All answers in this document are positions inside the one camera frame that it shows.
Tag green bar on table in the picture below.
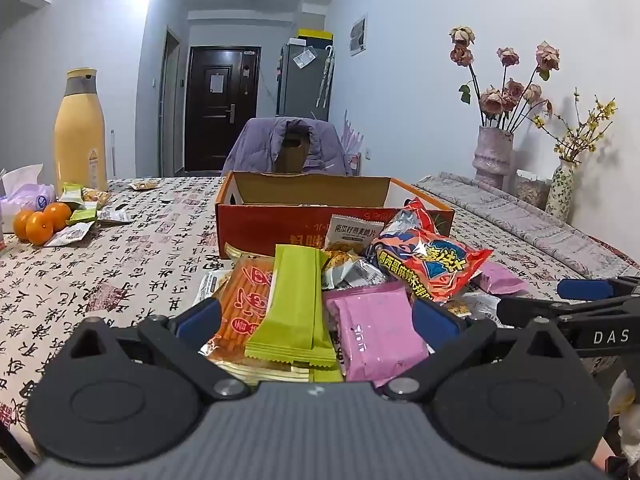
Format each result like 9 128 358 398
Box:
66 202 99 226
58 182 84 210

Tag white packet near mandarins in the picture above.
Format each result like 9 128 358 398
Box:
44 221 94 248

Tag yellow thermos bottle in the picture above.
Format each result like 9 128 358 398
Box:
53 67 107 194

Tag dark entrance door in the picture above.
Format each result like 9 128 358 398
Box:
184 47 262 172

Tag wooden chair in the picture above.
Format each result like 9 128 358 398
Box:
274 131 310 174

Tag purple jacket on chair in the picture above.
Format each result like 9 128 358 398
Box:
221 116 348 176

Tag orange mandarin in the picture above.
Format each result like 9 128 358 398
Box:
12 209 34 242
25 211 54 246
43 202 72 232

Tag red blue chips bag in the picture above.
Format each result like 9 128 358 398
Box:
367 198 492 302

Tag orange cardboard box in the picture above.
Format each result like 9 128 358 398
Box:
215 171 454 259

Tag dried pink roses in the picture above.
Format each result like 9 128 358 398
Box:
448 26 561 136

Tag yellow box on fridge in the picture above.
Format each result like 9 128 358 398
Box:
297 28 333 41

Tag wall panel box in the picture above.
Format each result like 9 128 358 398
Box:
349 15 368 56

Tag pink flower vase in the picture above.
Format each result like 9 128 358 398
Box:
472 126 513 190

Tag white packet on table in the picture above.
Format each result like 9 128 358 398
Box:
96 208 132 226

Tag pink snack packet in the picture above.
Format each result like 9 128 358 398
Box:
323 281 428 386

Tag folded grey patterned cloth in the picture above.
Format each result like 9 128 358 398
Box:
416 172 639 278

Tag small nut snack packet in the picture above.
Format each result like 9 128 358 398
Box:
129 179 160 192

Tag white oat crisp packet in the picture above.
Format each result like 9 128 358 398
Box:
323 214 384 254

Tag grey refrigerator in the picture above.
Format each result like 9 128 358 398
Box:
277 44 334 122

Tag calligraphy print tablecloth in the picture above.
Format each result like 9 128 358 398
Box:
0 173 640 466

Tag orange biscuit stick pack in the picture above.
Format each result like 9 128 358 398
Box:
201 244 309 386

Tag green wafer snack bar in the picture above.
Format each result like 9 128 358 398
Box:
245 244 337 368

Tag purple tissue pack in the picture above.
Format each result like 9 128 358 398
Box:
1 164 55 234

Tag floral small vase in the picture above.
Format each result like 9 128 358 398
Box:
544 158 576 222

